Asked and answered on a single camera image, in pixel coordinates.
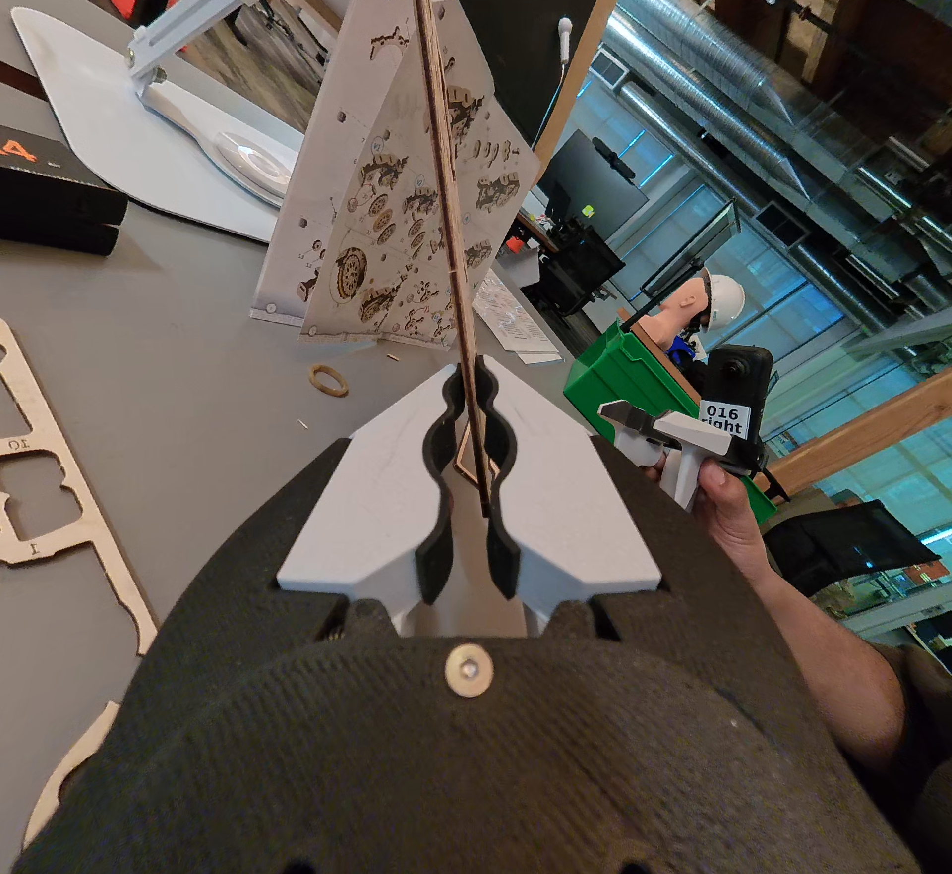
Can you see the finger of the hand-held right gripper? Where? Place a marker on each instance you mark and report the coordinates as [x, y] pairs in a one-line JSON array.
[[632, 422], [692, 434]]

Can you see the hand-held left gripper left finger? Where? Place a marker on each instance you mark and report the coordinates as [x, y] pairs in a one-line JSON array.
[[357, 517]]

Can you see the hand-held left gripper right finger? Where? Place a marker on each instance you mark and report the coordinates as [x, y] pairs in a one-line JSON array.
[[573, 517]]

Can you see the wooden puzzle sheet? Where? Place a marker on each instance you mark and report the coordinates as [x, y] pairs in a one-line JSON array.
[[448, 219], [461, 472]]

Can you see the person's right forearm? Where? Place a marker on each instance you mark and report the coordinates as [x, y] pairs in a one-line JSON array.
[[833, 666]]

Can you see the grey desk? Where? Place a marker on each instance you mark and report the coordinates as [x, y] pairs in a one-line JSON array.
[[186, 368]]

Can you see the person's right hand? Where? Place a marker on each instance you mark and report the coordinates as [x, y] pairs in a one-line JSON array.
[[732, 517]]

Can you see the green plastic bin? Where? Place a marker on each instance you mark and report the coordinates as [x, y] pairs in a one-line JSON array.
[[617, 376]]

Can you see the white hard hat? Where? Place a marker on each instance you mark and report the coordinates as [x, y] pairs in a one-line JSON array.
[[725, 298]]

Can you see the mannequin head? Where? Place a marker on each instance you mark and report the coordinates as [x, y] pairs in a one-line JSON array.
[[680, 312]]

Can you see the clear bag with paper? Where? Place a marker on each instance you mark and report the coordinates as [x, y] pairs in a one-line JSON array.
[[513, 324]]

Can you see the laser-cut plywood parts sheets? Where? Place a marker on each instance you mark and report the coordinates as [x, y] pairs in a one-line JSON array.
[[349, 219]]

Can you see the white monitor stand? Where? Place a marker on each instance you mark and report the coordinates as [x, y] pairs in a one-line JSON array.
[[149, 138]]

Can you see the black box orange print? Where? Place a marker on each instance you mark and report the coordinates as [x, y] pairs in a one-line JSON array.
[[52, 182]]

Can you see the dark wall screen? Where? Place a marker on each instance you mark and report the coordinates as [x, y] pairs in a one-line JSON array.
[[595, 190]]

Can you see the emptied wooden puzzle frame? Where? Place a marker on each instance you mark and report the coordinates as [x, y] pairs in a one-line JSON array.
[[123, 584]]

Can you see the silver air duct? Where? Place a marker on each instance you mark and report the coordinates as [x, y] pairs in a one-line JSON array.
[[706, 93]]

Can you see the curved wooden frame piece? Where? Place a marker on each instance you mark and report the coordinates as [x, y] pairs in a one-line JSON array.
[[74, 755]]

